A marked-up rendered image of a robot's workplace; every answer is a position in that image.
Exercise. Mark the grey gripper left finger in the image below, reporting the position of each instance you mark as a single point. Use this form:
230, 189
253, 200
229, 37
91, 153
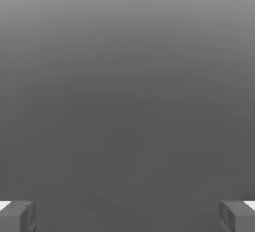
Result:
14, 218

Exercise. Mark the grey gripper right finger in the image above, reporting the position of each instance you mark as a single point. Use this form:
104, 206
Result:
242, 219

